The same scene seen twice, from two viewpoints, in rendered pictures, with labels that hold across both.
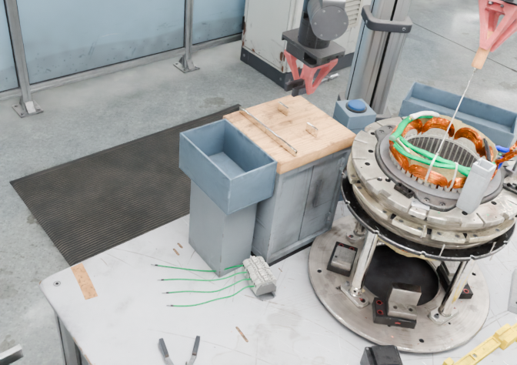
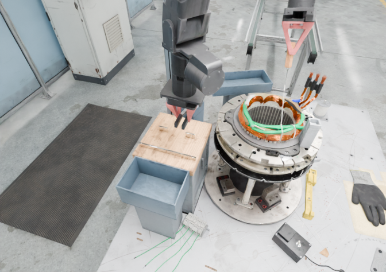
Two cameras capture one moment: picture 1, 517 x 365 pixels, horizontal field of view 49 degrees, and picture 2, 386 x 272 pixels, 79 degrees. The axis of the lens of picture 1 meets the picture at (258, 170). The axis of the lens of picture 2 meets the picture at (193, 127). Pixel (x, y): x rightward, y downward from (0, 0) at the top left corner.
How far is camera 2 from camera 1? 0.54 m
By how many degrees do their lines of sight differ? 23
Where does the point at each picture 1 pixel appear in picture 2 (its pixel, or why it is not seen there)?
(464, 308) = not seen: hidden behind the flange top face
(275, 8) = (81, 48)
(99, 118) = (15, 147)
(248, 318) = (206, 255)
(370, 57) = not seen: hidden behind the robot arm
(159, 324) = not seen: outside the picture
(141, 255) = (121, 257)
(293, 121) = (174, 133)
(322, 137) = (197, 136)
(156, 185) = (72, 167)
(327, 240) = (210, 178)
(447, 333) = (293, 195)
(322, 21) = (209, 84)
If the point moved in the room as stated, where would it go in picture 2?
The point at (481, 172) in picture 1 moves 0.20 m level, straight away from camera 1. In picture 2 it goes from (316, 127) to (288, 83)
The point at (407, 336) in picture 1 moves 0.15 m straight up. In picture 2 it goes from (281, 210) to (294, 187)
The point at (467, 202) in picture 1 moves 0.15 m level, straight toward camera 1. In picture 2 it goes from (307, 143) to (334, 191)
